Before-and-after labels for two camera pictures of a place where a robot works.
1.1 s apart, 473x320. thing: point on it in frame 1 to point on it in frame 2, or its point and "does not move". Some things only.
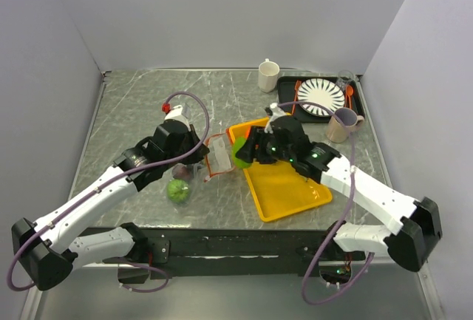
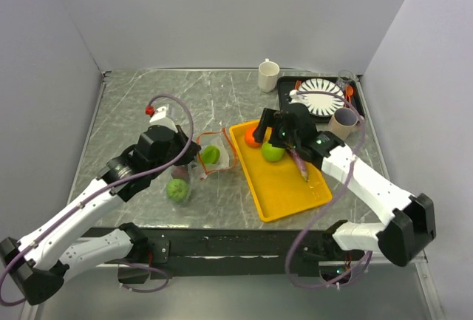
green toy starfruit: [238, 143] to [211, 154]
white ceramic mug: [267, 72] does not move
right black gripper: [257, 135] to [269, 118]
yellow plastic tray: [278, 188] does not move
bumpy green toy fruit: [178, 191] does not move
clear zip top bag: [185, 182] does not move
